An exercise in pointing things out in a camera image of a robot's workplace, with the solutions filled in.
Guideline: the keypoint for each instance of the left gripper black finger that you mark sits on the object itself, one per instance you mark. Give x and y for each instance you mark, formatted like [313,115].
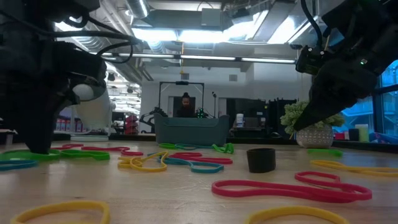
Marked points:
[38,133]

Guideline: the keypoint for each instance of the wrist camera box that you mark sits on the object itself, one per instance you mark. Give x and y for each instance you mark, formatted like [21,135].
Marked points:
[93,71]
[309,60]

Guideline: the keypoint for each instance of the bright green rubber band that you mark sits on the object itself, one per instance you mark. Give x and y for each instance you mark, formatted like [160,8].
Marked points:
[228,148]

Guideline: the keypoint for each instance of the long blue rubber band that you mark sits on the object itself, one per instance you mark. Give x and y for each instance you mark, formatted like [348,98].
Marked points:
[199,146]
[177,161]

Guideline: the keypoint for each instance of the black cabinet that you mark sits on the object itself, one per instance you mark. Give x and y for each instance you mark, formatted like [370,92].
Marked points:
[258,112]

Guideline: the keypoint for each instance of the red box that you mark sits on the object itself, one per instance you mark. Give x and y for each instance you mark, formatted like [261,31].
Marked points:
[339,136]

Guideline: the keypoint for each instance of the black round cup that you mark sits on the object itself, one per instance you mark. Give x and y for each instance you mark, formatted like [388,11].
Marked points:
[261,161]

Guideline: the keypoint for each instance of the white jar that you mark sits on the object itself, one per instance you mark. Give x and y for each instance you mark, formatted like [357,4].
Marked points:
[239,119]

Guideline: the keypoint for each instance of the shelf of small products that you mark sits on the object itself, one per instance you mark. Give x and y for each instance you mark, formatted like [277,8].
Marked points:
[66,125]

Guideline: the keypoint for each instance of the square wall vent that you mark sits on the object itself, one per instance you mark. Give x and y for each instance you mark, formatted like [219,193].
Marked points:
[233,77]
[185,76]

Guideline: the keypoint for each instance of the black gantry frame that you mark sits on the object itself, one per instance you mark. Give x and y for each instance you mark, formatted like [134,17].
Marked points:
[182,83]

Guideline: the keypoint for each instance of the linear ceiling light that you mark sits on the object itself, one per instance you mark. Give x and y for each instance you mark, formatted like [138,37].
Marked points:
[205,58]

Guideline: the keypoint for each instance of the person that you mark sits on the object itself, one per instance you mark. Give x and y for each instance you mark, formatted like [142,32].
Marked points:
[186,109]

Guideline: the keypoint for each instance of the black container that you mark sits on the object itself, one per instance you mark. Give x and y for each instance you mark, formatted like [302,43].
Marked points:
[353,135]

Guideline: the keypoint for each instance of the yellow-green container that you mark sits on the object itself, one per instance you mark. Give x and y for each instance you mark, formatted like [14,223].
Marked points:
[362,133]

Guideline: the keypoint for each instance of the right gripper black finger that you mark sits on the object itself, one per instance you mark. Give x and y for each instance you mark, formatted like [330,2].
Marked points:
[323,105]

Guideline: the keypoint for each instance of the grey ceiling box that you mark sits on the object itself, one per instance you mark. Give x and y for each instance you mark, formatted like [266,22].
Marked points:
[211,17]

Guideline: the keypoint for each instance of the red shelf items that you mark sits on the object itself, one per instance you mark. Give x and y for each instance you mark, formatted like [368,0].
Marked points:
[131,124]

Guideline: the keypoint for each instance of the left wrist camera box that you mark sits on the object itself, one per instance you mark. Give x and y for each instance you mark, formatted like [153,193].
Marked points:
[93,71]

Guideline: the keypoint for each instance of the black background robot arm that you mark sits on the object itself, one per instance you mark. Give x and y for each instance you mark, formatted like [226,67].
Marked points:
[152,112]

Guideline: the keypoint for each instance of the teal plastic bin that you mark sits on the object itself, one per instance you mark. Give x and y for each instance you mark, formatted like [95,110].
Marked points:
[191,130]

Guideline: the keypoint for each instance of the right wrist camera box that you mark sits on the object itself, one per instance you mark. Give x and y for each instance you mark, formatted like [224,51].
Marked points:
[309,60]

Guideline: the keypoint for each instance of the yellow rubber band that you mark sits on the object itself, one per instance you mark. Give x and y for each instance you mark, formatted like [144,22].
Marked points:
[357,170]
[62,205]
[149,170]

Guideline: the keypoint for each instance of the green plant in white pot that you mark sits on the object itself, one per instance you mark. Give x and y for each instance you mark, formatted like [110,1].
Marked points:
[314,137]

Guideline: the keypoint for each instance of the green-lit device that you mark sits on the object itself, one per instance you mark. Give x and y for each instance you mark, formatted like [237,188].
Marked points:
[201,113]

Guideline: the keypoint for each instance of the long teal rubber band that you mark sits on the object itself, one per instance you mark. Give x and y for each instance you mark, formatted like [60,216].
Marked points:
[35,164]

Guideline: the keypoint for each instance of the silver air duct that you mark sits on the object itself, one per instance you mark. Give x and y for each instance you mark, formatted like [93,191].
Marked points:
[138,7]

